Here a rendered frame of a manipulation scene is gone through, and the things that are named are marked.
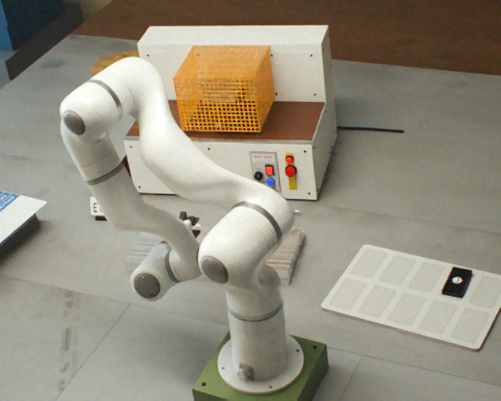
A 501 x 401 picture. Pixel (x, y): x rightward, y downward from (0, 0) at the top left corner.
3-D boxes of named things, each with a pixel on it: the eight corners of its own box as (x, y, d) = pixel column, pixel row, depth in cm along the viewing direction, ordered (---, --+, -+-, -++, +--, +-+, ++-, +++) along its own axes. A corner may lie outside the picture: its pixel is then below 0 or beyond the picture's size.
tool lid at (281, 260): (126, 267, 264) (125, 262, 263) (149, 224, 279) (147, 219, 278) (289, 277, 252) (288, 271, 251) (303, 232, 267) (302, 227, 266)
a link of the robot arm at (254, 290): (294, 293, 210) (289, 204, 196) (245, 348, 198) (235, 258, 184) (247, 274, 216) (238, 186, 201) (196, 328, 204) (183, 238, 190)
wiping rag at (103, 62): (150, 48, 378) (149, 44, 377) (150, 68, 364) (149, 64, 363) (92, 56, 378) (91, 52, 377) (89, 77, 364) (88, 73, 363)
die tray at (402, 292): (320, 309, 244) (319, 306, 244) (364, 247, 263) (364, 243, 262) (478, 352, 226) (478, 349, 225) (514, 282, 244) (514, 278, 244)
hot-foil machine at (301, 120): (133, 195, 296) (108, 82, 275) (174, 125, 328) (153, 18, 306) (387, 205, 277) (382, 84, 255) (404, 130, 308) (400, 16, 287)
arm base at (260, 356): (277, 406, 210) (271, 345, 199) (201, 375, 218) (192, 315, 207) (319, 348, 222) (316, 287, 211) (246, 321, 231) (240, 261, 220)
